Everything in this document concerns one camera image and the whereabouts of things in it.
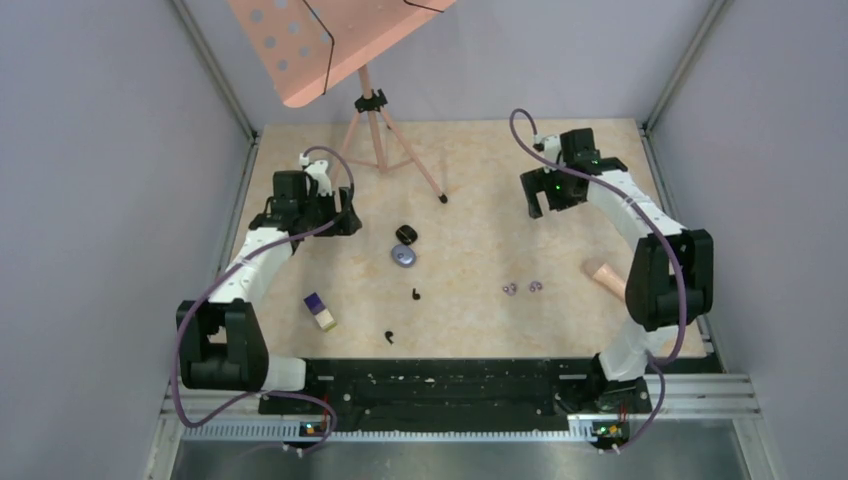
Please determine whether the purple earbud charging case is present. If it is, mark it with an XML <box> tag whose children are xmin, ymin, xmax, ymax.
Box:
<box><xmin>390</xmin><ymin>244</ymin><xmax>417</xmax><ymax>268</ymax></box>

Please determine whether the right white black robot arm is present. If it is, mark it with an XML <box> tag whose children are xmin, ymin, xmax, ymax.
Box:
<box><xmin>520</xmin><ymin>128</ymin><xmax>714</xmax><ymax>412</ymax></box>

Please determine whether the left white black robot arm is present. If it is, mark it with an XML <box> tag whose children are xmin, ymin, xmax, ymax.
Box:
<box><xmin>176</xmin><ymin>160</ymin><xmax>362</xmax><ymax>414</ymax></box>

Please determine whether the black earbud charging case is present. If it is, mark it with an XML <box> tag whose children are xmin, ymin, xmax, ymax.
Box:
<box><xmin>395</xmin><ymin>224</ymin><xmax>419</xmax><ymax>245</ymax></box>

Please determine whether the purple white small box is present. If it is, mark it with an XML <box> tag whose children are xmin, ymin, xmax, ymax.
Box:
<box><xmin>303</xmin><ymin>292</ymin><xmax>337</xmax><ymax>332</ymax></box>

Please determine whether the wooden toy microphone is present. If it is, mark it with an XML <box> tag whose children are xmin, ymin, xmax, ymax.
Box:
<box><xmin>581</xmin><ymin>258</ymin><xmax>626</xmax><ymax>301</ymax></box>

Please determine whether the pink music stand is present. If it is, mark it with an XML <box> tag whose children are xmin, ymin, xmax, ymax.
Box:
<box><xmin>229</xmin><ymin>0</ymin><xmax>453</xmax><ymax>203</ymax></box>

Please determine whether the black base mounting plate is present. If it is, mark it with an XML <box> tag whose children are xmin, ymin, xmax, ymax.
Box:
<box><xmin>258</xmin><ymin>357</ymin><xmax>654</xmax><ymax>435</ymax></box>

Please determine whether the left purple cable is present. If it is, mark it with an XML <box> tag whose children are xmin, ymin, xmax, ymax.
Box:
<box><xmin>169</xmin><ymin>145</ymin><xmax>356</xmax><ymax>457</ymax></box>

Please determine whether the purple cable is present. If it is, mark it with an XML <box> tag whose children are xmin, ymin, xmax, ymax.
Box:
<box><xmin>508</xmin><ymin>108</ymin><xmax>688</xmax><ymax>454</ymax></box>
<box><xmin>169</xmin><ymin>145</ymin><xmax>356</xmax><ymax>457</ymax></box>

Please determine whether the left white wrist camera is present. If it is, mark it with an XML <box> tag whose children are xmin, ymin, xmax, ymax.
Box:
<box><xmin>299</xmin><ymin>153</ymin><xmax>333</xmax><ymax>197</ymax></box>

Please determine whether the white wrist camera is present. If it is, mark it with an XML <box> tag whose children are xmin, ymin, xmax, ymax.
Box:
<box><xmin>532</xmin><ymin>134</ymin><xmax>562</xmax><ymax>163</ymax></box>
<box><xmin>299</xmin><ymin>153</ymin><xmax>333</xmax><ymax>197</ymax></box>

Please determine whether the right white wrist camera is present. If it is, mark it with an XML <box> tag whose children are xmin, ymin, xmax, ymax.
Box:
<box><xmin>532</xmin><ymin>134</ymin><xmax>562</xmax><ymax>163</ymax></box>

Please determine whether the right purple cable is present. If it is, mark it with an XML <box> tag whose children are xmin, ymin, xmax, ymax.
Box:
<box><xmin>508</xmin><ymin>108</ymin><xmax>688</xmax><ymax>454</ymax></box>

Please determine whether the aluminium frame rail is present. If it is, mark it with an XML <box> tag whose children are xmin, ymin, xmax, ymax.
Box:
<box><xmin>159</xmin><ymin>374</ymin><xmax>761</xmax><ymax>444</ymax></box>

